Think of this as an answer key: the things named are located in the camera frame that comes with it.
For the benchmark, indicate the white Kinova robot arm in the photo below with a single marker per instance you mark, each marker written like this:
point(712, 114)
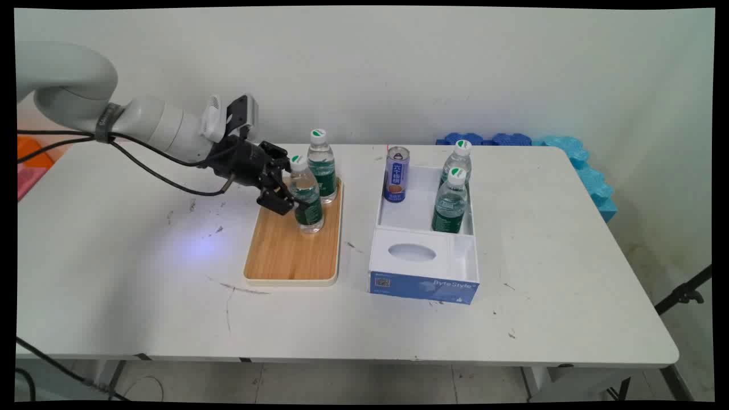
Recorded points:
point(68, 80)

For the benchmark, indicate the grey table leg frame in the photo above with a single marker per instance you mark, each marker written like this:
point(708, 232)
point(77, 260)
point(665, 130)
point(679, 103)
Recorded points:
point(569, 381)
point(114, 373)

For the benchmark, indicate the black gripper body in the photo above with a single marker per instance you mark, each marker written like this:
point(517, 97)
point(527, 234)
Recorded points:
point(239, 162)

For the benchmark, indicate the white vented camera bracket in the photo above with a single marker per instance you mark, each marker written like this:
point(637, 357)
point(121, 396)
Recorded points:
point(213, 118)

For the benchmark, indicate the light blue foam mat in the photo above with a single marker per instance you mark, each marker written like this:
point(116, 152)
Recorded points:
point(592, 176)

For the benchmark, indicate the wooden tray with cream rim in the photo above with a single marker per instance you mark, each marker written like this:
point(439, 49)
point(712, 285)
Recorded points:
point(285, 250)

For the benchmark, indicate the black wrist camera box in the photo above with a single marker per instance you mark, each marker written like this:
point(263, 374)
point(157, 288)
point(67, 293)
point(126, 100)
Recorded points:
point(242, 117)

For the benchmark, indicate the purple drink can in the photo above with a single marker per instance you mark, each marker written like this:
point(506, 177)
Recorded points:
point(396, 176)

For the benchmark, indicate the black tripod stand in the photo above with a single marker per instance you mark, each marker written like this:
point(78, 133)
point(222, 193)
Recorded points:
point(683, 293)

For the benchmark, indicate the clear green-label water bottle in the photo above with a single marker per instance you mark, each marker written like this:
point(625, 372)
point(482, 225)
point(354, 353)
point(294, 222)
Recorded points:
point(307, 196)
point(322, 165)
point(459, 161)
point(450, 205)

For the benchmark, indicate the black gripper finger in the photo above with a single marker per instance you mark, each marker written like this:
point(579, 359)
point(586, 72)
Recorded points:
point(276, 156)
point(276, 200)

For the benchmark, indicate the pink plastic bin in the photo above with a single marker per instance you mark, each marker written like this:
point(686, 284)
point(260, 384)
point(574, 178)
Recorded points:
point(28, 179)

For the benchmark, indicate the white organizer box blue label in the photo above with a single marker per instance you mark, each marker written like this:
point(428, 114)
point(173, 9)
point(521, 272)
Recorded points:
point(421, 250)

